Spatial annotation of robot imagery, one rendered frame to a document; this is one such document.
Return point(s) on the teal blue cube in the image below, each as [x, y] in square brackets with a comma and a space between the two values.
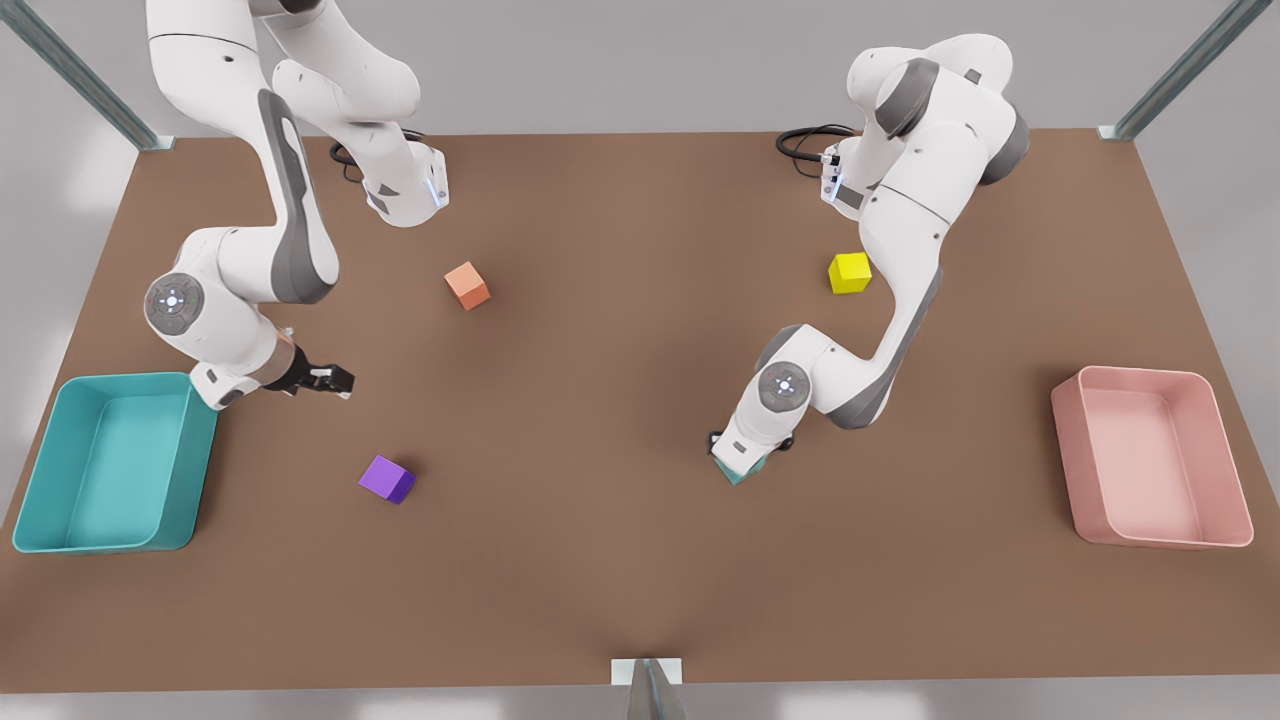
[741, 473]

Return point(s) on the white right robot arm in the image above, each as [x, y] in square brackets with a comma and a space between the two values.
[300, 215]

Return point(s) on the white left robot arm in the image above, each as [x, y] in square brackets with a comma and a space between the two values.
[915, 220]

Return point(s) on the purple cube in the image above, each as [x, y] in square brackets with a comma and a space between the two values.
[386, 479]

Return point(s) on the orange cube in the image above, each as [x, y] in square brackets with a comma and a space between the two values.
[468, 286]

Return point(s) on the teal plastic bin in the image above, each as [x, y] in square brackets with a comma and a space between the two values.
[110, 465]

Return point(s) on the yellow cube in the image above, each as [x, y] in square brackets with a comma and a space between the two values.
[850, 273]

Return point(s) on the pink plastic bin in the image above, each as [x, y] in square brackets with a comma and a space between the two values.
[1150, 458]

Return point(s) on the silver frame post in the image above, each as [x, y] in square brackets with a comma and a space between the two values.
[1180, 72]
[80, 78]
[647, 685]

